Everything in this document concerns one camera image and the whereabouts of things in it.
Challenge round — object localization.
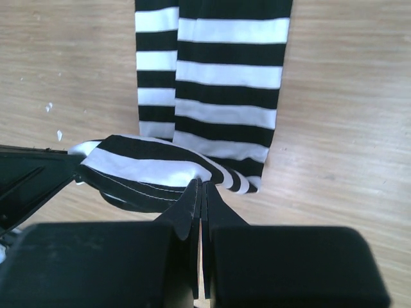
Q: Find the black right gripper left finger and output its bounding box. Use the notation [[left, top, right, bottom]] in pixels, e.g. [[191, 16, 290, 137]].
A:
[[1, 180, 200, 307]]

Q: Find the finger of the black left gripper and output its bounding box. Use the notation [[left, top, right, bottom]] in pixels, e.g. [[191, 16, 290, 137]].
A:
[[1, 145, 85, 235]]

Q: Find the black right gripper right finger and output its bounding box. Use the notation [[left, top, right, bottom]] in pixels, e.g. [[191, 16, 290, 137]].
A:
[[202, 182, 391, 307]]

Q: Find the black white striped tank top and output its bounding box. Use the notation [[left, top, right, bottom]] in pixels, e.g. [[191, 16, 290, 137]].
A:
[[69, 1, 293, 213]]

